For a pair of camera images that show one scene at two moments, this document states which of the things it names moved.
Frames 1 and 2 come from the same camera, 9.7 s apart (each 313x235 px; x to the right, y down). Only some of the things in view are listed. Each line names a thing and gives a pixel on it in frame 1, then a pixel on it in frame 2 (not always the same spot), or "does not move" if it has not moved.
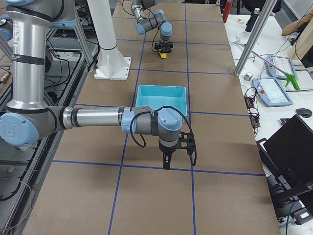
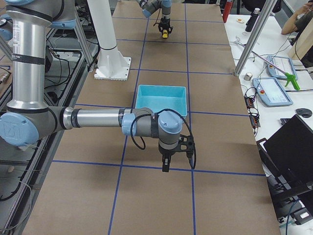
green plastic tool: x=291 y=78 does not move
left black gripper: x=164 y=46 to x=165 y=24
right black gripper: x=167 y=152 does not move
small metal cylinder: x=248 y=76 does not move
